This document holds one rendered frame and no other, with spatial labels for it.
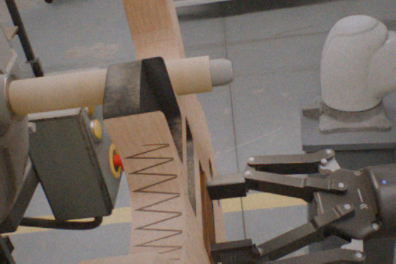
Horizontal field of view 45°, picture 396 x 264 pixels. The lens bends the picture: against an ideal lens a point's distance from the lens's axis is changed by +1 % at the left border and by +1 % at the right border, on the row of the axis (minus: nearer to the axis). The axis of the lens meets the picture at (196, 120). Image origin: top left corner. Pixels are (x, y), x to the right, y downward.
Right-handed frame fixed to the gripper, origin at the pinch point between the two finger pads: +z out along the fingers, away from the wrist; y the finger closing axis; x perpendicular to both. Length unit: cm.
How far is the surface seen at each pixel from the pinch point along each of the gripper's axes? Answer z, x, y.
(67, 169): 22.6, -10.1, 17.2
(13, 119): 15.7, 16.1, 3.3
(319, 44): -68, -184, 234
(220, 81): -3.2, 16.6, 4.0
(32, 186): 27.9, -10.4, 15.1
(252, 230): -4, -133, 69
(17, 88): 14.8, 18.3, 5.0
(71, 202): 24.0, -16.3, 15.4
